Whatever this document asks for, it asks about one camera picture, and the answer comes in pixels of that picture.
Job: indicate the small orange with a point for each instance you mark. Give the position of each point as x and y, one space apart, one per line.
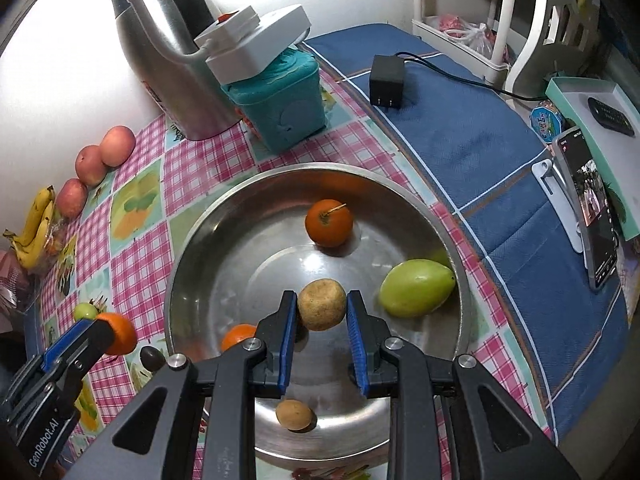
235 336

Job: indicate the white chair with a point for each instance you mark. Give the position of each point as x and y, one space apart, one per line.
540 35

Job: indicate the banana bunch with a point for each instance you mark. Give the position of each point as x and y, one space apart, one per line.
32 230

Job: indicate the red apple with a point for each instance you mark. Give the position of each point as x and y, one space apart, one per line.
71 199
118 146
91 165

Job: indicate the teal cardboard tray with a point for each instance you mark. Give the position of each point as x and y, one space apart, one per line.
570 95

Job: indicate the large orange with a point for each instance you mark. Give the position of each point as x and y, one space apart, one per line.
124 336

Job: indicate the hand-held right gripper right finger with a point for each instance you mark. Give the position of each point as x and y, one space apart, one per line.
440 410

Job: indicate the steel thermos jug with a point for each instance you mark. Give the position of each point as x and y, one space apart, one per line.
165 70

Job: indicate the green mango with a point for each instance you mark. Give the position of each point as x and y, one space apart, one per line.
415 290

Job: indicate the smartphone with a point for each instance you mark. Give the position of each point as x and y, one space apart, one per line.
592 210

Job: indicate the orange with stem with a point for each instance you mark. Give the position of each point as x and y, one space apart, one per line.
329 225

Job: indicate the round steel basin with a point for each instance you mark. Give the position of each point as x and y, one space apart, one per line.
240 260

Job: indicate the black remote control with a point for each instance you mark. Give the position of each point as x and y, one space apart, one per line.
611 116

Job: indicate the teal storage box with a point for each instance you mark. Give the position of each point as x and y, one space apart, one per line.
285 105

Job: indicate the plastic bag with red contents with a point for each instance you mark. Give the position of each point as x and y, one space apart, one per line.
470 35

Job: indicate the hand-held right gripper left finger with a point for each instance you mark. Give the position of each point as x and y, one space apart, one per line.
200 410

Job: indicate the round printed tin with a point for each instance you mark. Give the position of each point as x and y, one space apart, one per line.
546 122

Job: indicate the large brown fruit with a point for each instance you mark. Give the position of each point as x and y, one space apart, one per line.
322 305

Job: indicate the blue quilted cloth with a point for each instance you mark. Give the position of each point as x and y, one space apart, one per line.
475 160

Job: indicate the small brown fruit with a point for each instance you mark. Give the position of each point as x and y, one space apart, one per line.
295 415

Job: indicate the white phone stand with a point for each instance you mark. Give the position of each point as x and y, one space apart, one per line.
555 185

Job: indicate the black power adapter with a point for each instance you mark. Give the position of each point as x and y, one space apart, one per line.
386 82

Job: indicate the round green fruit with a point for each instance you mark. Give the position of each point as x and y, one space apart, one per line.
86 312

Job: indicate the white adapter block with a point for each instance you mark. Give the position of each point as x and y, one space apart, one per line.
265 45

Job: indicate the white socket with red switch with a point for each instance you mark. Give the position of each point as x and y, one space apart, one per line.
230 30

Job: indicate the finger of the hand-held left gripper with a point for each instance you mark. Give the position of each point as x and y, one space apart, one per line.
67 345
92 352

